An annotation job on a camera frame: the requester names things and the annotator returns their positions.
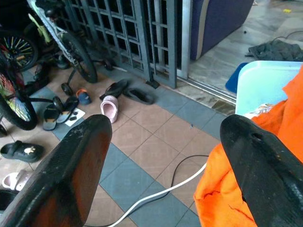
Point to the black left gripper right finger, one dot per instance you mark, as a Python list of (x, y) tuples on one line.
[(267, 170)]

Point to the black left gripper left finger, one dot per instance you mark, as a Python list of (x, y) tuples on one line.
[(59, 175)]

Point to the orange cloth garment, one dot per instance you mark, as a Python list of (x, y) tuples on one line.
[(239, 189)]

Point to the pale pink sandal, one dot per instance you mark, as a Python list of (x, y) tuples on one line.
[(15, 180)]

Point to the black clog with white print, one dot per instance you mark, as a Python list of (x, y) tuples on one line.
[(21, 151)]

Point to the black round tub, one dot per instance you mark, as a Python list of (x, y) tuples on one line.
[(6, 199)]

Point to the white paper sheet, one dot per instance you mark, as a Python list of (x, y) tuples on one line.
[(75, 116)]

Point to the small blue orange shoe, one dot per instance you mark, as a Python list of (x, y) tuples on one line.
[(83, 96)]

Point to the light blue plastic basket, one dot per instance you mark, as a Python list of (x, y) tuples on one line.
[(260, 87)]

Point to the pink clog shoe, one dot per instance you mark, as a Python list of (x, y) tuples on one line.
[(109, 108)]

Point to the bicycle with colourful spokes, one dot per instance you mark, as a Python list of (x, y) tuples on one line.
[(11, 99)]

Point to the blue floor mat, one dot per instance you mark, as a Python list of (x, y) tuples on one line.
[(233, 79)]

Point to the dark grey cloth pile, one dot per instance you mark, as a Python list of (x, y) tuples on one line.
[(277, 50)]

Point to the white children's bicycle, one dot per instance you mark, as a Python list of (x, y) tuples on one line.
[(68, 49)]

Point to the bicycle with coloured spoke beads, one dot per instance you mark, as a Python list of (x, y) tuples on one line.
[(19, 50)]

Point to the blue sofa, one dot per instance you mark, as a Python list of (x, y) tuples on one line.
[(213, 23)]

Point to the dark metal grille gate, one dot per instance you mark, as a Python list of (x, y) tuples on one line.
[(132, 35)]

